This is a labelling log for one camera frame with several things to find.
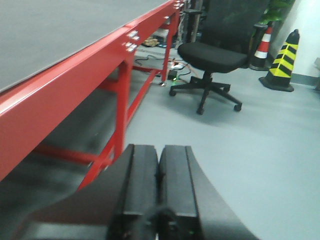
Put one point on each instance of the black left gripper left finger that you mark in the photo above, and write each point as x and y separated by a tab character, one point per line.
106	208

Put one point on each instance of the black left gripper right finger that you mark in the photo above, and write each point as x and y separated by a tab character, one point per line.
200	212

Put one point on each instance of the yellow black traffic cone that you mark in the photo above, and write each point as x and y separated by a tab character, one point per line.
280	72

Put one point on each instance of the orange white traffic cone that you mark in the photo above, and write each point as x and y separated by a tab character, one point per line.
258	61

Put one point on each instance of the black office chair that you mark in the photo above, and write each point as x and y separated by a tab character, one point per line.
224	46

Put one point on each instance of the dark grey table mat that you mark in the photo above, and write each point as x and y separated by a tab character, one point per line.
37	34

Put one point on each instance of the green plant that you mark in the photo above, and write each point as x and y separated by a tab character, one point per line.
275	11

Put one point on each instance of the red metal table frame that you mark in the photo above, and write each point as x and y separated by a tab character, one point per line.
32	109

